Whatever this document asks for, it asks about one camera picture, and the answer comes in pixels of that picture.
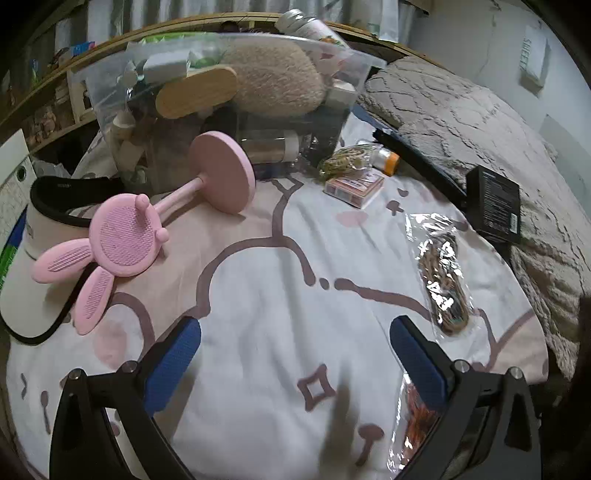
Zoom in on printed bed sheet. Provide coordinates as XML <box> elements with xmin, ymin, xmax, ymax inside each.
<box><xmin>4</xmin><ymin>111</ymin><xmax>550</xmax><ymax>480</ymax></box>

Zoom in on black cloth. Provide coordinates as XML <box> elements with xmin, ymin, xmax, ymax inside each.
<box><xmin>372</xmin><ymin>128</ymin><xmax>469</xmax><ymax>210</ymax></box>

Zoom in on bag of rubber bands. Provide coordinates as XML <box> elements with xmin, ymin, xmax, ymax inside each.
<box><xmin>318</xmin><ymin>144</ymin><xmax>384</xmax><ymax>183</ymax></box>

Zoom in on pink card box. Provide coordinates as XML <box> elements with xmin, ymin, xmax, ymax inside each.
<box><xmin>323</xmin><ymin>173</ymin><xmax>385</xmax><ymax>209</ymax></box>

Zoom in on grey curtain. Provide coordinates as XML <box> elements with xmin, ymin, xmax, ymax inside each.
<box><xmin>28</xmin><ymin>0</ymin><xmax>430</xmax><ymax>51</ymax></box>

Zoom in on white visor cap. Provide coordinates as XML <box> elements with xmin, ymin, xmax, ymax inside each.
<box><xmin>0</xmin><ymin>176</ymin><xmax>118</xmax><ymax>346</ymax></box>

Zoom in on white pill bottle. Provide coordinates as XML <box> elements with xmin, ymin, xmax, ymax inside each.
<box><xmin>278</xmin><ymin>9</ymin><xmax>345</xmax><ymax>44</ymax></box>

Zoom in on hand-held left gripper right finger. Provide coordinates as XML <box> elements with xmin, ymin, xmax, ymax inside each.
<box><xmin>389</xmin><ymin>315</ymin><xmax>543</xmax><ymax>480</ymax></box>

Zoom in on black box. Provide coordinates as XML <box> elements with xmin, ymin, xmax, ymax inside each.
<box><xmin>465</xmin><ymin>165</ymin><xmax>522</xmax><ymax>244</ymax></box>

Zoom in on clear bag orange contents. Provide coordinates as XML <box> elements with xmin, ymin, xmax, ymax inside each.
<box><xmin>385</xmin><ymin>369</ymin><xmax>444</xmax><ymax>480</ymax></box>

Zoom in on white paper bag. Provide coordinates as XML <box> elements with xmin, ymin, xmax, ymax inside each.
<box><xmin>360</xmin><ymin>0</ymin><xmax>407</xmax><ymax>40</ymax></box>

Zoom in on clear bag of hair ties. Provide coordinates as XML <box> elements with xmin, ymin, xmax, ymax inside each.
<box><xmin>405</xmin><ymin>212</ymin><xmax>481</xmax><ymax>340</ymax></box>

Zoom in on beige plush toy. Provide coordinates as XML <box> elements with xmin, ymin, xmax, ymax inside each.
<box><xmin>221</xmin><ymin>41</ymin><xmax>326</xmax><ymax>116</ymax></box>

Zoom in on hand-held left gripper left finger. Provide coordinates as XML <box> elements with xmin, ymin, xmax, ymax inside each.
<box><xmin>48</xmin><ymin>316</ymin><xmax>203</xmax><ymax>480</ymax></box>

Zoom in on wooden shelf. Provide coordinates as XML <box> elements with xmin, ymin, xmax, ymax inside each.
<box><xmin>0</xmin><ymin>11</ymin><xmax>407</xmax><ymax>153</ymax></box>

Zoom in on small bottle orange cap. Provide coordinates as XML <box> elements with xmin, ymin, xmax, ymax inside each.
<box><xmin>372</xmin><ymin>148</ymin><xmax>400</xmax><ymax>175</ymax></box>

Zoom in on white shoe box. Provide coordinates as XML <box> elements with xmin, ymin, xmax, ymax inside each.
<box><xmin>0</xmin><ymin>129</ymin><xmax>33</xmax><ymax>259</ymax></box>

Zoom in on beige textured blanket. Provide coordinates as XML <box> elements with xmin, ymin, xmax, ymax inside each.
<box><xmin>358</xmin><ymin>58</ymin><xmax>591</xmax><ymax>379</ymax></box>

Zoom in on pink rabbit stand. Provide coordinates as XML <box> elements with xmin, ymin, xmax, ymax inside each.
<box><xmin>31</xmin><ymin>131</ymin><xmax>256</xmax><ymax>335</ymax></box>

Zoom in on clear plastic storage box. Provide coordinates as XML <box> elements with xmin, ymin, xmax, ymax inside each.
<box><xmin>69</xmin><ymin>30</ymin><xmax>386</xmax><ymax>195</ymax></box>

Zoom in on wooden oval brush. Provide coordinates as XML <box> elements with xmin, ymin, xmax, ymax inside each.
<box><xmin>154</xmin><ymin>65</ymin><xmax>238</xmax><ymax>120</ymax></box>

